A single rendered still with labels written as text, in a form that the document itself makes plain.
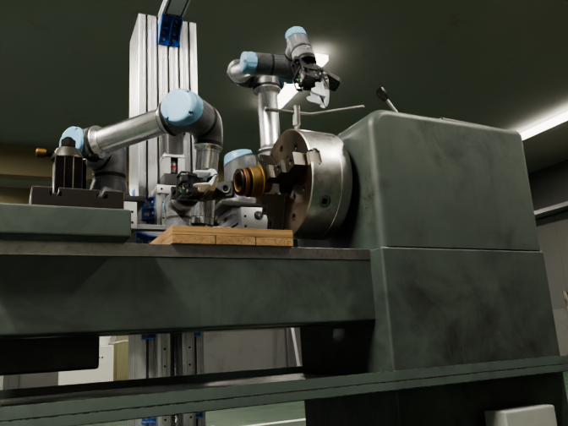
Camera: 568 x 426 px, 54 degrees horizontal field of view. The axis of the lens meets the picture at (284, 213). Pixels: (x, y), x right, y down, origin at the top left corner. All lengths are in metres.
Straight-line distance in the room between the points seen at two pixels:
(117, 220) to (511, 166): 1.20
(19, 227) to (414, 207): 0.96
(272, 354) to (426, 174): 9.93
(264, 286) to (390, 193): 0.43
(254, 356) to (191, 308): 9.99
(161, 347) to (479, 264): 1.14
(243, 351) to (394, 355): 9.77
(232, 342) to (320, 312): 9.72
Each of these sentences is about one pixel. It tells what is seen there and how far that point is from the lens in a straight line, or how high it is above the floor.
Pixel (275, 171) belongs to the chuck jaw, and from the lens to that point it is 1.53.
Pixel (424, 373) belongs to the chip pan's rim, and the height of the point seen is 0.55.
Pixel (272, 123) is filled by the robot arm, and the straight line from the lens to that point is 2.31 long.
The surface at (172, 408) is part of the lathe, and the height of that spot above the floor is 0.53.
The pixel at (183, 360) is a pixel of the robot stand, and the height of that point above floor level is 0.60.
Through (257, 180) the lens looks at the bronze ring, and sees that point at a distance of 1.52.
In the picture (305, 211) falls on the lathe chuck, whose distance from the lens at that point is 1.49.
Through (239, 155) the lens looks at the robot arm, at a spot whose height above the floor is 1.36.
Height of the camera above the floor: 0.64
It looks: 13 degrees up
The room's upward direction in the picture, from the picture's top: 3 degrees counter-clockwise
